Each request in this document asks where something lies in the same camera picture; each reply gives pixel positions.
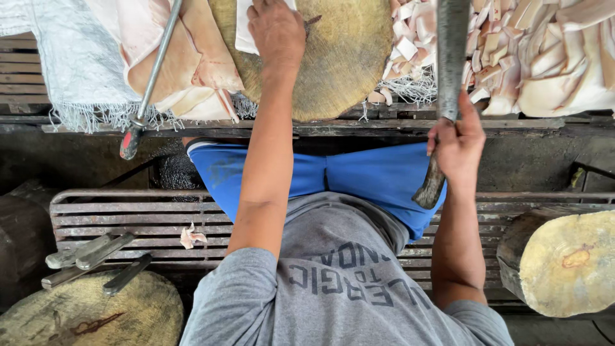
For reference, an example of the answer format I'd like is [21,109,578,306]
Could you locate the person's right hand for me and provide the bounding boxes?
[427,89,487,178]

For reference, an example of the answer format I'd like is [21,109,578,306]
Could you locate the person's left hand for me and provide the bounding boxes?
[246,0,307,73]

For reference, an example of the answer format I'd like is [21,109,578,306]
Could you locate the white pork fat slab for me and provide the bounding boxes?
[234,0,298,55]

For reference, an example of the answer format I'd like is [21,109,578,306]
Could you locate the large steel cleaver wooden handle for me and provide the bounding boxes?
[412,0,472,210]

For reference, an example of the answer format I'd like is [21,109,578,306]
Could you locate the large pink pork skin slab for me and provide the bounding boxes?
[84,0,246,122]

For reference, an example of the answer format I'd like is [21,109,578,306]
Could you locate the round wooden chopping block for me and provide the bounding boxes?
[209,0,395,123]

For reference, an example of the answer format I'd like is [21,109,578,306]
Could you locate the white woven sack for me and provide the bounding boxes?
[0,0,260,134]

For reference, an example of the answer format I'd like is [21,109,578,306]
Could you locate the person's blue shorts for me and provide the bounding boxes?
[185,138,448,242]

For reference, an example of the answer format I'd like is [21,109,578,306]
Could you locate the small fat scrap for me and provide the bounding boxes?
[179,221,209,250]

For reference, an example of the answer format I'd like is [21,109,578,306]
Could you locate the rusty metal slatted bench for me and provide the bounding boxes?
[49,188,615,294]

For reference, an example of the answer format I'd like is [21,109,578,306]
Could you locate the wooden slat pallet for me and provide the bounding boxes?
[0,32,53,116]

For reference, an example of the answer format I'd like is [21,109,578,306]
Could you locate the pile of cut fat pieces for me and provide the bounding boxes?
[367,0,615,119]

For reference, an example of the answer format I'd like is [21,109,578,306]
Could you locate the person's grey printed shirt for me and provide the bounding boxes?
[179,191,515,346]

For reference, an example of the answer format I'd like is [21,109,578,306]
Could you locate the dark wooden log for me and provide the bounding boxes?
[0,180,59,310]

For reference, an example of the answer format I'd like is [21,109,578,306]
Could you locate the stained round chopping block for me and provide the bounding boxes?
[0,269,185,346]

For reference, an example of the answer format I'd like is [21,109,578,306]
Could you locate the pale thick chopping block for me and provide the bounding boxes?
[496,206,615,318]

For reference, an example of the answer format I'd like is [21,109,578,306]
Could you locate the sharpening steel with red handle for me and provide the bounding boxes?
[119,0,184,161]

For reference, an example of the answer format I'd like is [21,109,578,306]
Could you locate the knife with dark handle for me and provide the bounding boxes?
[102,253,154,297]

